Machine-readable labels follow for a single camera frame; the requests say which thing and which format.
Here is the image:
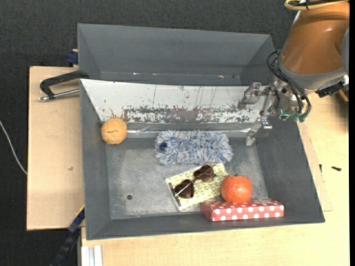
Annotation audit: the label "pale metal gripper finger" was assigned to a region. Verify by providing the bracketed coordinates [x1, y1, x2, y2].
[237, 82, 263, 110]
[244, 127, 263, 147]

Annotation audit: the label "orange fruit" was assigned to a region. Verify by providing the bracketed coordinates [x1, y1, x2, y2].
[220, 173, 253, 205]

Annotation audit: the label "blue and white fluffy duster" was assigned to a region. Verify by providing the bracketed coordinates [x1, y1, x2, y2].
[154, 129, 235, 167]

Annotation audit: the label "red white-dotted box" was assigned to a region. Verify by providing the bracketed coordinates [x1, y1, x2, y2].
[200, 198, 285, 222]

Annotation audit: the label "dark heart-shaped sunglasses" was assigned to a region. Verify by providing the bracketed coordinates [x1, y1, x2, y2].
[168, 164, 218, 207]

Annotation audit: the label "grey metal bin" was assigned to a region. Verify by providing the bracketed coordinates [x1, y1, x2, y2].
[77, 23, 326, 241]

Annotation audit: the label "tan ball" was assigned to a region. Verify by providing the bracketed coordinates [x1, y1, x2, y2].
[100, 117, 128, 146]

